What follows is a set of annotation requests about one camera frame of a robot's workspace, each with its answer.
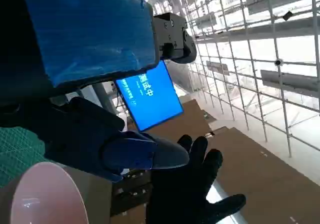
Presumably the bare left robot hand blue tape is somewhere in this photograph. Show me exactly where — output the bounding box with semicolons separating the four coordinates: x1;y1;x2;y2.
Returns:
0;0;198;183

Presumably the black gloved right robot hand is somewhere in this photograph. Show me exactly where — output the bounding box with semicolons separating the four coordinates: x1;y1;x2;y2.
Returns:
149;134;247;224

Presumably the blue screen monitor with text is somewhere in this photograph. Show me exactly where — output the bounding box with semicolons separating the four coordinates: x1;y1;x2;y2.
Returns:
115;60;185;132

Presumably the pink bowl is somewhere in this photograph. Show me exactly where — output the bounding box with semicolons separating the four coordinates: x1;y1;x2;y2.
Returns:
0;161;112;224

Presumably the small brown cardboard box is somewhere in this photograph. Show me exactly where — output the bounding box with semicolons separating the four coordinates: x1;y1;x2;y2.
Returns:
174;98;217;137

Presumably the large brown cardboard box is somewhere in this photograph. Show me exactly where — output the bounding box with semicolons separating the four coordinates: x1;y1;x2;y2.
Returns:
206;126;320;224

